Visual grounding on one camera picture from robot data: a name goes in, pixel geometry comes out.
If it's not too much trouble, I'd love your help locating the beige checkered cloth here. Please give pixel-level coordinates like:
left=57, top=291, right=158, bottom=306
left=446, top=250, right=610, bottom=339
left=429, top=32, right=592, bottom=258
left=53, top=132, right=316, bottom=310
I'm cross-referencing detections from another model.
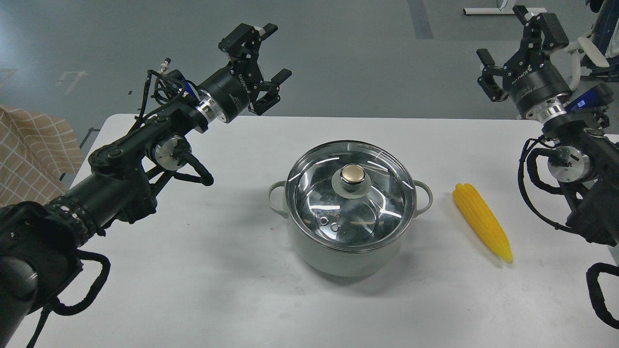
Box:
left=0, top=105, right=83, bottom=207

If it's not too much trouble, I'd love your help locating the glass pot lid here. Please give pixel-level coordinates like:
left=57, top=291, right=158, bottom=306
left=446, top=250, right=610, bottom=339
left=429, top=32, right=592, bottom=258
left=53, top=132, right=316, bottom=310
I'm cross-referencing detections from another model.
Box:
left=283, top=140, right=427, bottom=252

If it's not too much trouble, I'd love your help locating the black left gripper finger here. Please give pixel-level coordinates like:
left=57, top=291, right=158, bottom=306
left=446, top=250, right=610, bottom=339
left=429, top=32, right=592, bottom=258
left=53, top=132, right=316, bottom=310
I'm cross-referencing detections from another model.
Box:
left=251, top=68, right=293, bottom=116
left=218, top=23, right=279, bottom=61

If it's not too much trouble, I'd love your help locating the grey steel cooking pot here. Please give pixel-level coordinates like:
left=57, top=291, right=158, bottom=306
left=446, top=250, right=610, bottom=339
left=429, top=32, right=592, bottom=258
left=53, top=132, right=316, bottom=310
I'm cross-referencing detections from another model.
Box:
left=268, top=140, right=434, bottom=278

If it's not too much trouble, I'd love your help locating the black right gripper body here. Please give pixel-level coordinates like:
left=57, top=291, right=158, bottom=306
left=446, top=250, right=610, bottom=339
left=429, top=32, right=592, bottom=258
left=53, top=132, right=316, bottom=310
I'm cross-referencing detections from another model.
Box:
left=502, top=49, right=571, bottom=119

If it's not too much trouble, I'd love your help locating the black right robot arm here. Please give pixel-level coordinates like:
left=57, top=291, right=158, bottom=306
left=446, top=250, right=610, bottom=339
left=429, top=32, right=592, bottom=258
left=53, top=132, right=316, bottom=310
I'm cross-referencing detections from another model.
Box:
left=477, top=6, right=619, bottom=247

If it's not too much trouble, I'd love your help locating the white and blue chair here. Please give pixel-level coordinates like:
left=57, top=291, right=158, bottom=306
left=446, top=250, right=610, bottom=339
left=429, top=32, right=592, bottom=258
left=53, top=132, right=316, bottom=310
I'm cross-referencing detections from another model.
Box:
left=563, top=0, right=619, bottom=92

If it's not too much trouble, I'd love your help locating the white stand base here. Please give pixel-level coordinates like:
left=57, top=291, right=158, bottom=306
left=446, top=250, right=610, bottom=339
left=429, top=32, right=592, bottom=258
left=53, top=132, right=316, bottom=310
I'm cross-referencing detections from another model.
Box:
left=462, top=7, right=548, bottom=15

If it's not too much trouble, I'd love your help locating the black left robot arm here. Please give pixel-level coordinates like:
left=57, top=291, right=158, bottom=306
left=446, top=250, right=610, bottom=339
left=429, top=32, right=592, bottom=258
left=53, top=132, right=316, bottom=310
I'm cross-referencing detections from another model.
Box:
left=0, top=23, right=292, bottom=348

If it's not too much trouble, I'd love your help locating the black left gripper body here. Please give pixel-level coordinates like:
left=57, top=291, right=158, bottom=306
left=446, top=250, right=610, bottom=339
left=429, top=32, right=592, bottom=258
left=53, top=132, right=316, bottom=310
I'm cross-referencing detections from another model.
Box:
left=198, top=61, right=265, bottom=123

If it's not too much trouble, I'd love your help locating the yellow corn cob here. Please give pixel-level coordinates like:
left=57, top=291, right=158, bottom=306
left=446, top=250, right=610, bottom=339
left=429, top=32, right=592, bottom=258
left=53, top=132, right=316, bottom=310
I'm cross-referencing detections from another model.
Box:
left=452, top=183, right=514, bottom=264

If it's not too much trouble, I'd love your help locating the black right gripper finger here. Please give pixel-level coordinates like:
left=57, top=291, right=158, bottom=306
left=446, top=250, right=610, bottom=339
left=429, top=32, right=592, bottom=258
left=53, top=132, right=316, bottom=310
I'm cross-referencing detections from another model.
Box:
left=513, top=6, right=570, bottom=61
left=477, top=48, right=508, bottom=102

